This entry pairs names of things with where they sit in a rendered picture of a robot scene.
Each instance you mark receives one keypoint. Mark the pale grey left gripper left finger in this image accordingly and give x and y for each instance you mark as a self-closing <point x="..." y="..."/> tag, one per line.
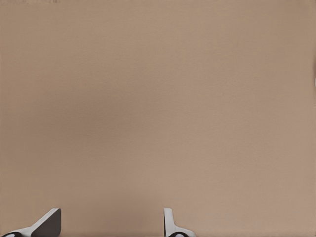
<point x="47" y="223"/>

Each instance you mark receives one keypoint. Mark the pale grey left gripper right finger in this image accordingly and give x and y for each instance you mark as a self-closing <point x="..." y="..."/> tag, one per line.
<point x="169" y="222"/>

